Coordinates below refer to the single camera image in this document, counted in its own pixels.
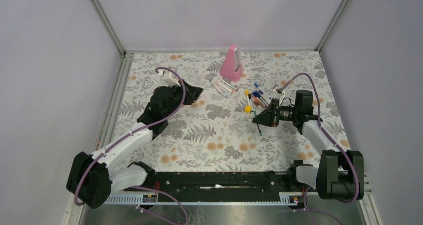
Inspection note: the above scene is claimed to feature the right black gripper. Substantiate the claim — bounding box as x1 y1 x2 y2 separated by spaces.
252 99 299 128

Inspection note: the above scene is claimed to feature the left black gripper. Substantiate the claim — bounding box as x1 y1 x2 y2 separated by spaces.
164 79 203 119

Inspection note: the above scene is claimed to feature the dark green marker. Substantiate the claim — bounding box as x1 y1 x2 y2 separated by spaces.
257 124 263 136

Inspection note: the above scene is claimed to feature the red brown capped marker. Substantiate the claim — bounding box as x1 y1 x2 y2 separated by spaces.
254 101 265 109

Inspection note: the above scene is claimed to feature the blue capped white marker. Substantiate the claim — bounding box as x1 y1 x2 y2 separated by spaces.
209 80 227 98

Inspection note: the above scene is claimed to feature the magenta capped white marker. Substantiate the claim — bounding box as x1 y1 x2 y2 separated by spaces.
219 78 238 91

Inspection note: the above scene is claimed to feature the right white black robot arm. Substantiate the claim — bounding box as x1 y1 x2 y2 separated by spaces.
252 90 364 203

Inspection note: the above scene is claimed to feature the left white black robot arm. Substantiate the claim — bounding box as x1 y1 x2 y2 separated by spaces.
66 67 204 209

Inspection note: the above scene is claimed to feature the yellow cube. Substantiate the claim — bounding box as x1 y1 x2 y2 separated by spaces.
244 106 252 113

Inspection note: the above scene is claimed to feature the floral table mat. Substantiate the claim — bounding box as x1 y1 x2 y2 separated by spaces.
114 51 350 172

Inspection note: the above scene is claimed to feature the pink metronome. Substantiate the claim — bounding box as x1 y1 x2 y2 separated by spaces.
219 44 244 82

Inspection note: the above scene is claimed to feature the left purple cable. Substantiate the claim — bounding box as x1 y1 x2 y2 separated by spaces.
74 66 186 207

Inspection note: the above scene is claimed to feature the purple cable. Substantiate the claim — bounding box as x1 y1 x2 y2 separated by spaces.
74 66 186 207
277 72 360 218

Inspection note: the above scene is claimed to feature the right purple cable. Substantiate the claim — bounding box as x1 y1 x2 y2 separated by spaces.
277 72 360 218

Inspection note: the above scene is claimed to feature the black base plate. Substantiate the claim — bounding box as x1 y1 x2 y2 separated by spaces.
139 171 308 205

